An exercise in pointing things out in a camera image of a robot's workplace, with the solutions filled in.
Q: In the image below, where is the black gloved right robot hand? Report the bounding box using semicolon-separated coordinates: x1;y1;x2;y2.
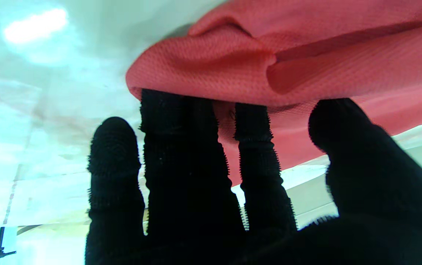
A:
85;88;422;265

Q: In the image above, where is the black metal stand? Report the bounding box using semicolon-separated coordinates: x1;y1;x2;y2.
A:
0;226;17;265

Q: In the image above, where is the red shirt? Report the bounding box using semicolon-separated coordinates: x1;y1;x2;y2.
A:
126;0;422;186

